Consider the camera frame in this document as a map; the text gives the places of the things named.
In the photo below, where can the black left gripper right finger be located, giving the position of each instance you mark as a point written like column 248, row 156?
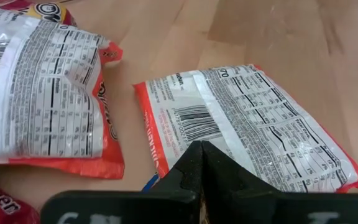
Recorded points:
column 259, row 205

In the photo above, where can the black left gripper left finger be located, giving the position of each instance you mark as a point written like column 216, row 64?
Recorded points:
column 120, row 205

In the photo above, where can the blue ramen noodle pack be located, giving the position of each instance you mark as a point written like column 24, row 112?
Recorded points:
column 150, row 184

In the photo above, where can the orange ramen noodle pack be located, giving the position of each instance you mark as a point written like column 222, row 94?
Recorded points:
column 244, row 118
column 42, row 93

